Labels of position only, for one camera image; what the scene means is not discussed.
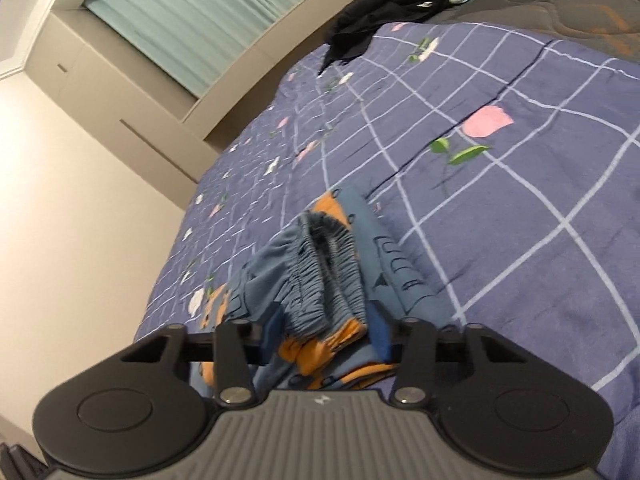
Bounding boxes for blue pants with orange print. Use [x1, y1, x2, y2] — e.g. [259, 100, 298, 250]
[198, 186, 454, 393]

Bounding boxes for black clothing pile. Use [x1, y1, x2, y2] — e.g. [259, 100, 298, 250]
[319, 0, 451, 72]

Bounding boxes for purple grid floral quilt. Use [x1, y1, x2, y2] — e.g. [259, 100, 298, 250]
[138, 23, 639, 479]

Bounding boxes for beige headboard cabinet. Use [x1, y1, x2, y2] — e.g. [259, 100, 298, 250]
[26, 0, 352, 206]

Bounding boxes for teal curtain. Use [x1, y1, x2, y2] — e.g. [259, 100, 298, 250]
[84, 0, 303, 98]

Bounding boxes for grey quilted mattress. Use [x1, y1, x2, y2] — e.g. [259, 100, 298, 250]
[429, 0, 640, 62]

